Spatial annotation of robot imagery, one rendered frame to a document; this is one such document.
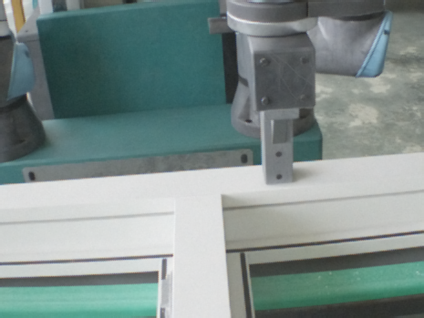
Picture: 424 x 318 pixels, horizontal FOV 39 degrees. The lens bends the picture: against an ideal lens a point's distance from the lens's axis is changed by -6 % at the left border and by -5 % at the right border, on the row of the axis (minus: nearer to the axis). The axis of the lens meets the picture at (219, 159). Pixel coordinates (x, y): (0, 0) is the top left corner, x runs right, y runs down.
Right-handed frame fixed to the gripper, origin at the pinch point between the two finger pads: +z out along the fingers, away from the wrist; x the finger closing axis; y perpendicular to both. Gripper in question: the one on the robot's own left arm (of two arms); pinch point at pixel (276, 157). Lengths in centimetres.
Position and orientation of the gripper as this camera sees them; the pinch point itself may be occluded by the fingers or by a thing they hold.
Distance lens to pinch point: 58.0
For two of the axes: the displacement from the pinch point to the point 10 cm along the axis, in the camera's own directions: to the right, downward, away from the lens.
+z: 0.7, 8.5, 5.2
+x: 0.4, 5.2, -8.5
